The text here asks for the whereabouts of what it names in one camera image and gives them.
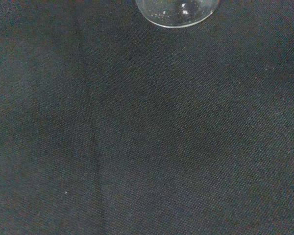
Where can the black bench cloth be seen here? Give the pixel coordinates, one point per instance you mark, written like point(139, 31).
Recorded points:
point(147, 132)

